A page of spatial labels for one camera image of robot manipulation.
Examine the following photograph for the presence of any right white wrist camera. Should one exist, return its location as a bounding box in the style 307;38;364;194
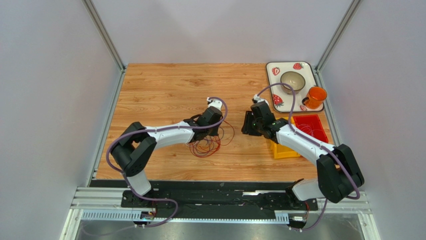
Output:
252;94;270;106

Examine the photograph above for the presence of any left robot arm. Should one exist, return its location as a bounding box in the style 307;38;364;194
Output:
106;105;223;196

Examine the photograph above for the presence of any thin white wire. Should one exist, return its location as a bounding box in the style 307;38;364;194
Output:
297;123;317;137

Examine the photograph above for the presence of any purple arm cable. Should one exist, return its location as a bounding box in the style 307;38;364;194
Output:
254;82;362;232
105;96;229;229

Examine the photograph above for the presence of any coloured wire bundle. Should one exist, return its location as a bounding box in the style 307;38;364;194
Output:
186;119;236;158

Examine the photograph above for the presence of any orange mug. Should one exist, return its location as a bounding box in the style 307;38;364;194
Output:
302;86;328;109

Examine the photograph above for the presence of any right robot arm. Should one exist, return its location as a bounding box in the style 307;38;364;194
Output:
242;100;365;203

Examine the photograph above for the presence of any red plastic bin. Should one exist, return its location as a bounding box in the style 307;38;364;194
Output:
292;114;329;143

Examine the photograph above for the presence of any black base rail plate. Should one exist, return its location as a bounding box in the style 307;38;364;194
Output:
120;180;319;220

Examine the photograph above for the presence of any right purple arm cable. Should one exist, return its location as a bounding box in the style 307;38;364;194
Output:
254;82;362;232

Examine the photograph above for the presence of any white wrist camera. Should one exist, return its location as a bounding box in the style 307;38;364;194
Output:
206;97;223;111
252;94;270;106

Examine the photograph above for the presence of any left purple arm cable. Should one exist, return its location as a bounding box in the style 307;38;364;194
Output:
105;96;229;229

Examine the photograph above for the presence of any thin red wire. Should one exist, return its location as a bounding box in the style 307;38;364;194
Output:
297;123;325;141

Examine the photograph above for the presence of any yellow plastic bin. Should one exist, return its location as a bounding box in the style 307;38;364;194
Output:
269;116;302;160

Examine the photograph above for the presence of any beige ceramic bowl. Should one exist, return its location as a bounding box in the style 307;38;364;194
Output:
280;71;306;94

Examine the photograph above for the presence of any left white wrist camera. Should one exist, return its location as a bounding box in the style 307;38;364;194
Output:
206;97;223;111

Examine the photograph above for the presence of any strawberry pattern tray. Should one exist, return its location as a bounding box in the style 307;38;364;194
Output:
265;61;324;113

